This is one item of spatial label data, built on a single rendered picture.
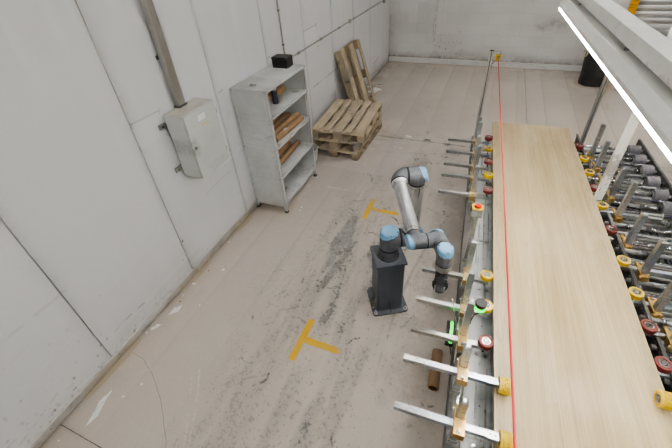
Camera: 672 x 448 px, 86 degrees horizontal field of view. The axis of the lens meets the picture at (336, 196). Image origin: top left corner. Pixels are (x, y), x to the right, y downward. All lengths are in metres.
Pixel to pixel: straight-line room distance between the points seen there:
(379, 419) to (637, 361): 1.60
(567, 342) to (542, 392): 0.36
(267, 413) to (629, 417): 2.16
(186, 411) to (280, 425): 0.72
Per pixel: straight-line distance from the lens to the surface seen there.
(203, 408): 3.25
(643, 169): 4.39
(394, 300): 3.34
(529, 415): 2.18
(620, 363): 2.52
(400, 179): 2.44
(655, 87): 1.38
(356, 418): 3.00
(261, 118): 3.92
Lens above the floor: 2.79
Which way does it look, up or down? 36 degrees down
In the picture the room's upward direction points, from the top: 4 degrees counter-clockwise
